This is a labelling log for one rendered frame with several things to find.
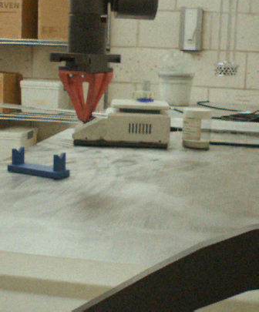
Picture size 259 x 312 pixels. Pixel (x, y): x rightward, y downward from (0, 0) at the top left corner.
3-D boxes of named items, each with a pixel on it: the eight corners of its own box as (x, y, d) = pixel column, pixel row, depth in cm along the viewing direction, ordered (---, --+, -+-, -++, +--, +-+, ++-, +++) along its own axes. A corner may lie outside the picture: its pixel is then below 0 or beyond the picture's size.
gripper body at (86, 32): (122, 66, 88) (123, 17, 87) (86, 68, 79) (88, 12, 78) (85, 64, 91) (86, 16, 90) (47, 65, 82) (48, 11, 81)
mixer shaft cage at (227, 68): (213, 75, 152) (218, -22, 149) (213, 75, 159) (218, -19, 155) (239, 77, 151) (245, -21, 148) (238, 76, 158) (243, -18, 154)
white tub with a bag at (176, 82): (172, 102, 232) (175, 48, 230) (200, 105, 223) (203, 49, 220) (148, 103, 222) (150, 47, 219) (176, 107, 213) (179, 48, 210)
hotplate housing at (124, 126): (71, 145, 119) (72, 106, 118) (77, 135, 132) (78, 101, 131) (179, 149, 119) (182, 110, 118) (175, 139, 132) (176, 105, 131)
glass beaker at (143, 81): (127, 103, 125) (129, 65, 124) (152, 104, 126) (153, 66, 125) (132, 106, 119) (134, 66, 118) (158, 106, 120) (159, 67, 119)
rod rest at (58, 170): (6, 170, 92) (6, 148, 92) (19, 167, 95) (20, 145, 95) (58, 179, 87) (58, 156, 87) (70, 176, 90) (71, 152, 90)
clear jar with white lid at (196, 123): (192, 143, 128) (193, 107, 126) (215, 147, 124) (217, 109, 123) (176, 146, 123) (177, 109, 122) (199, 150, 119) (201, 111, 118)
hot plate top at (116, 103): (110, 108, 118) (110, 103, 118) (112, 102, 130) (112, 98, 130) (169, 110, 118) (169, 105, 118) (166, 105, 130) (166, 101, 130)
